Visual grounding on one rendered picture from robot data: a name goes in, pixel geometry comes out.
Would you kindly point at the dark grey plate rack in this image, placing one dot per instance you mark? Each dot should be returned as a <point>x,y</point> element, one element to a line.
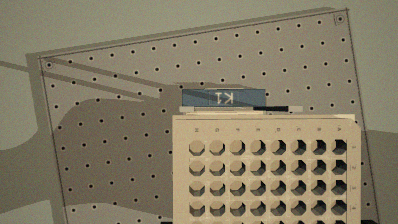
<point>239,99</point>

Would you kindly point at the grey perforated base plate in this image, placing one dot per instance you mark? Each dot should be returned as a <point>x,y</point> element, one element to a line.
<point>110,108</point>

